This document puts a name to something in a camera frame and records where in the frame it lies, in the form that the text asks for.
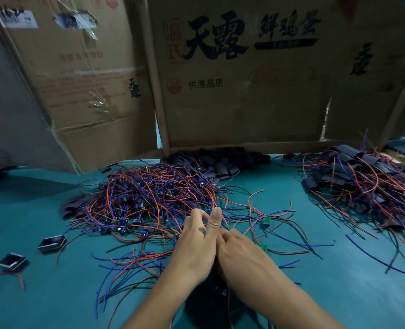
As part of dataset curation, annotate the pile of black sleeve pieces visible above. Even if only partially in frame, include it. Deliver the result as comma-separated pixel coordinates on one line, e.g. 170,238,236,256
161,146,272,185

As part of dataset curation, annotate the taped brown cardboard box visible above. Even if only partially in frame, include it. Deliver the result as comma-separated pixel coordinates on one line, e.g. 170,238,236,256
0,0,163,174

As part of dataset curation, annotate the grey board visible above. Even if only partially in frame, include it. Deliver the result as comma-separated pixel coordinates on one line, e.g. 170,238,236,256
0,10,78,174

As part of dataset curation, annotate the person's left hand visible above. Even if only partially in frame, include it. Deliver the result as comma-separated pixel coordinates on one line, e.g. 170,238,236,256
170,207,224,287

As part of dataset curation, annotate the person's right forearm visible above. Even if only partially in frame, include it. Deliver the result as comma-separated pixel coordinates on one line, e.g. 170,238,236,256
237,271,347,329

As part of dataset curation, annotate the person's right hand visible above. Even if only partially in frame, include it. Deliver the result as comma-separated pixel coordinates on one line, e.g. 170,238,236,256
216,228,282,299

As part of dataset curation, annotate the pile of sleeved wires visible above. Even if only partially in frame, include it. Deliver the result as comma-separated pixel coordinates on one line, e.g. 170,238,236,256
285,128,405,257

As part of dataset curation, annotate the pile of red blue wires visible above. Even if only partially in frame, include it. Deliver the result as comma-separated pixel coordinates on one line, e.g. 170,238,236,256
55,157,335,321

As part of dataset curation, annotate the loose blue wire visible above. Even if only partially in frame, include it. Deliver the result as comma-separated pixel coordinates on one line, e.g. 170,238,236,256
345,234,405,280

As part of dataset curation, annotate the small black rectangular housing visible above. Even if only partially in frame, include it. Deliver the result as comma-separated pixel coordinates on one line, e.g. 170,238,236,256
0,252,30,273
38,235,67,254

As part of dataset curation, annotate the person's left forearm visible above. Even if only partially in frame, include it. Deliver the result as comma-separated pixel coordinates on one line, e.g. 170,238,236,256
121,264,207,329

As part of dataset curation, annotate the large black-printed cardboard box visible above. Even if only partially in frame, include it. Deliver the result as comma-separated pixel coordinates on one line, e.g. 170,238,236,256
134,0,405,158

